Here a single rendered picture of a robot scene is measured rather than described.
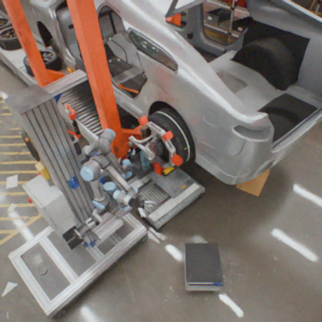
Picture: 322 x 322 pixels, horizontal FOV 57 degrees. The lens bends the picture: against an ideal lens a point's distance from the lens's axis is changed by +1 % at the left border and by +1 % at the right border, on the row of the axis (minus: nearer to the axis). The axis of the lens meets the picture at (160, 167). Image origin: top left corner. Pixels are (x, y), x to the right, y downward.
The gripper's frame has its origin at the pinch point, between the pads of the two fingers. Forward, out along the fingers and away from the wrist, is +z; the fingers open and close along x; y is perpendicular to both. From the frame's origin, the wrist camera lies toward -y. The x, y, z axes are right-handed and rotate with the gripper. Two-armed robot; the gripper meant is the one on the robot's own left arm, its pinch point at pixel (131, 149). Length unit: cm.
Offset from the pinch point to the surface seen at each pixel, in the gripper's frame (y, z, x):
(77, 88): 55, 205, -134
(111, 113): -37.5, 17.4, -19.2
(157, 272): 83, -105, 31
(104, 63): -93, 20, -16
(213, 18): 42, 438, 110
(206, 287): 68, -123, 83
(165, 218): 75, -42, 36
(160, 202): 75, -18, 29
